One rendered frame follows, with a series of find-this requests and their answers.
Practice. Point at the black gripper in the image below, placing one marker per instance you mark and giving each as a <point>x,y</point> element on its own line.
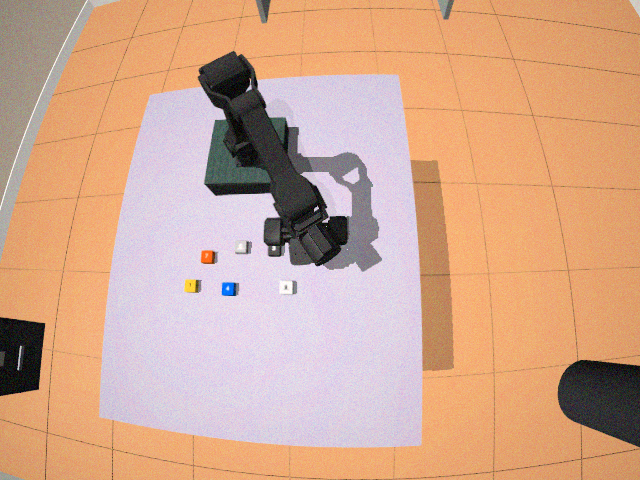
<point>275,232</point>

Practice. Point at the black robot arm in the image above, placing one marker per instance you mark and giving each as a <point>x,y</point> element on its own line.
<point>250,138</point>

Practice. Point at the blue block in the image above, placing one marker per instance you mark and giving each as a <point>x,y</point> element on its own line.
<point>228,289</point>

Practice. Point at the yellow block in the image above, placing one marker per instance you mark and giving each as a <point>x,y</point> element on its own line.
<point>191,286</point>

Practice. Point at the orange block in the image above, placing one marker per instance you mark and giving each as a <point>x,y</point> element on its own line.
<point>208,257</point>

